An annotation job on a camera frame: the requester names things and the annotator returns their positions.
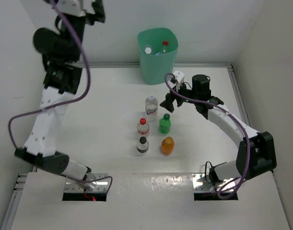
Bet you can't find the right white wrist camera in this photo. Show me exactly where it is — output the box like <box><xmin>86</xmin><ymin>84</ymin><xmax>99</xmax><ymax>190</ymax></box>
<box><xmin>170</xmin><ymin>70</ymin><xmax>185</xmax><ymax>92</ymax></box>

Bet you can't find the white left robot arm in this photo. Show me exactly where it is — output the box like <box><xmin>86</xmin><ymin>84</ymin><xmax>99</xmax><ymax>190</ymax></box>
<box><xmin>14</xmin><ymin>0</ymin><xmax>105</xmax><ymax>184</ymax></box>

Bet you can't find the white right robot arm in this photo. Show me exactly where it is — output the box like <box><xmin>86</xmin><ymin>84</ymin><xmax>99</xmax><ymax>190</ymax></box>
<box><xmin>160</xmin><ymin>73</ymin><xmax>277</xmax><ymax>185</ymax></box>

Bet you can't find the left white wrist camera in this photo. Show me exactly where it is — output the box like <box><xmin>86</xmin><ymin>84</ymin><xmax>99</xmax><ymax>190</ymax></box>
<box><xmin>56</xmin><ymin>0</ymin><xmax>86</xmax><ymax>17</ymax></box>

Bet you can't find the aluminium rail left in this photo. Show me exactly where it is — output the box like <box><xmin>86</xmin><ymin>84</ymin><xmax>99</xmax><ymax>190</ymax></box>
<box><xmin>1</xmin><ymin>173</ymin><xmax>28</xmax><ymax>230</ymax></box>

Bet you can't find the clear bottle colourful label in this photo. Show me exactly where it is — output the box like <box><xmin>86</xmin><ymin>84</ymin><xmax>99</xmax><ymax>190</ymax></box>
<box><xmin>145</xmin><ymin>95</ymin><xmax>158</xmax><ymax>122</ymax></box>

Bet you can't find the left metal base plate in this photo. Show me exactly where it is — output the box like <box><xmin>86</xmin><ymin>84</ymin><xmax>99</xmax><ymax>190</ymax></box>
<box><xmin>64</xmin><ymin>173</ymin><xmax>110</xmax><ymax>194</ymax></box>

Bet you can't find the green soda bottle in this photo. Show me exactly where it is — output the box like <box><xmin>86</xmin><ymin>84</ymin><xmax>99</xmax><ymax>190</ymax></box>
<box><xmin>159</xmin><ymin>114</ymin><xmax>171</xmax><ymax>134</ymax></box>

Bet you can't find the metal base plate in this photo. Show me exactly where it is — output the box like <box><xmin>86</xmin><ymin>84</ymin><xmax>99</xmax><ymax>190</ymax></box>
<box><xmin>64</xmin><ymin>173</ymin><xmax>110</xmax><ymax>194</ymax></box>
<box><xmin>191</xmin><ymin>173</ymin><xmax>236</xmax><ymax>194</ymax></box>

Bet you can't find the Aquafina bottle white cap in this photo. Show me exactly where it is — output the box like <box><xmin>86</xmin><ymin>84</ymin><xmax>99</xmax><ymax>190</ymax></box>
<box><xmin>144</xmin><ymin>46</ymin><xmax>153</xmax><ymax>55</ymax></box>

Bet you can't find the small red-cap cola bottle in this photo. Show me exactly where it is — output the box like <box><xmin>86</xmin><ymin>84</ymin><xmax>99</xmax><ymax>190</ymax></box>
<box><xmin>136</xmin><ymin>118</ymin><xmax>149</xmax><ymax>137</ymax></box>

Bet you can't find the large red-cap cola bottle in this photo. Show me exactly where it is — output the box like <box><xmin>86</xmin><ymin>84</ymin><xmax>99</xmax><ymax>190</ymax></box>
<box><xmin>161</xmin><ymin>41</ymin><xmax>169</xmax><ymax>54</ymax></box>

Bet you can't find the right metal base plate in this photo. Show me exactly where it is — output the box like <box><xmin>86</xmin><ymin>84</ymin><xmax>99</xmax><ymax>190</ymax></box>
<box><xmin>191</xmin><ymin>173</ymin><xmax>236</xmax><ymax>194</ymax></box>

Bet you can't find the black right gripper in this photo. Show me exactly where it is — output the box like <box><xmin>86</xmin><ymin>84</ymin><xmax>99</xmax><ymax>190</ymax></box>
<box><xmin>160</xmin><ymin>79</ymin><xmax>199</xmax><ymax>112</ymax></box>

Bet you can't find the green plastic bin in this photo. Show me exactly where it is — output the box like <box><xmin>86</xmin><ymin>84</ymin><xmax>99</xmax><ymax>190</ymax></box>
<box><xmin>137</xmin><ymin>28</ymin><xmax>179</xmax><ymax>85</ymax></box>

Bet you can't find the black-cap black-label bottle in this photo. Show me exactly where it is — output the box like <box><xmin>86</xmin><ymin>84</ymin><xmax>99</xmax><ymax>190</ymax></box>
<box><xmin>136</xmin><ymin>137</ymin><xmax>149</xmax><ymax>156</ymax></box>

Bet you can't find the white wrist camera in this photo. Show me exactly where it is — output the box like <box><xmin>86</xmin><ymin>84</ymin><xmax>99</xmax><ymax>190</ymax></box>
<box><xmin>56</xmin><ymin>0</ymin><xmax>86</xmax><ymax>17</ymax></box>
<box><xmin>170</xmin><ymin>70</ymin><xmax>185</xmax><ymax>92</ymax></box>

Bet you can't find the orange juice bottle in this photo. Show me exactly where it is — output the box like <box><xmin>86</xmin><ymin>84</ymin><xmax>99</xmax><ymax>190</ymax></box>
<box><xmin>160</xmin><ymin>137</ymin><xmax>175</xmax><ymax>156</ymax></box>

